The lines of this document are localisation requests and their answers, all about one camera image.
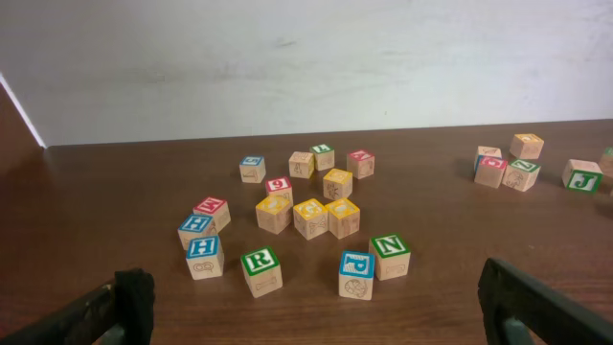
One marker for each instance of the yellow block left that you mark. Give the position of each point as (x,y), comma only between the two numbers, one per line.
(273,214)

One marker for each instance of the green J side block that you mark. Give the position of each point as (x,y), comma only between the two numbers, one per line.
(580,175)

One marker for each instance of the red 6 wooden block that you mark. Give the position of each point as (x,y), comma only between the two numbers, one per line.
(280,186)

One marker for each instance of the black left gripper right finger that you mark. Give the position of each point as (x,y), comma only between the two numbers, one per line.
(515,305)

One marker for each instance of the green V wooden block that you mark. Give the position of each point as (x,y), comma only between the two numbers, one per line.
(606,162)

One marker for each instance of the blue h block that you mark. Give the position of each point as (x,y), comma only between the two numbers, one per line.
(196,226)
(205,257)

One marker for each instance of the yellow S wooden block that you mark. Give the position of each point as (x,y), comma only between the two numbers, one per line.
(337,184)

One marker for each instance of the blue P wooden block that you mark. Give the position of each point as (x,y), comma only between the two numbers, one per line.
(356,275)

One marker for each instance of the green N wooden block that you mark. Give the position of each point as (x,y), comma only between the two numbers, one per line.
(392,256)

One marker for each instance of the yellow G wooden block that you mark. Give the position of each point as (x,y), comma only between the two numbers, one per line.
(311,218)

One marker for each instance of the red Q wooden block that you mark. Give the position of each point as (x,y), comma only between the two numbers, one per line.
(490,171)

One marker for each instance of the blue H block rear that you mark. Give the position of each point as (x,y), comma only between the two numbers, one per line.
(196,226)

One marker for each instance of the blue H block front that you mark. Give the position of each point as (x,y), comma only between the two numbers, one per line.
(205,257)

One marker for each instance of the yellow far wooden block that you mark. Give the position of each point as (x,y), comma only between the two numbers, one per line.
(526,146)

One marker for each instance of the green Z wooden block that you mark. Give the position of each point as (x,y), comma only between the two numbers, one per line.
(520,175)

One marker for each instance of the green R wooden block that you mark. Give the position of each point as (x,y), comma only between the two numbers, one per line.
(262,271)

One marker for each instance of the plain wooden block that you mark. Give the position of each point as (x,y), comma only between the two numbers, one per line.
(301,164)

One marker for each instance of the blue 5 wooden block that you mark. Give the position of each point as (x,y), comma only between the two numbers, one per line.
(252,169)

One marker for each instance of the red 7 wooden block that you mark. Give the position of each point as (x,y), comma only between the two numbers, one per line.
(361,163)

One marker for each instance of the green L wooden block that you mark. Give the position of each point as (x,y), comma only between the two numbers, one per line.
(324,157)

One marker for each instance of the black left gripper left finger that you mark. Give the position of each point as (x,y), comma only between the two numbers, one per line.
(119,312)

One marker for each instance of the yellow block right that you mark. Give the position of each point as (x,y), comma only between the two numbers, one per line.
(344,218)

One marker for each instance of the plain block behind Q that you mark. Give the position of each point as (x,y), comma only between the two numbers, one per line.
(486,151)

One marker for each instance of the red M wooden block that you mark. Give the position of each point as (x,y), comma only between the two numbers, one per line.
(216,208)

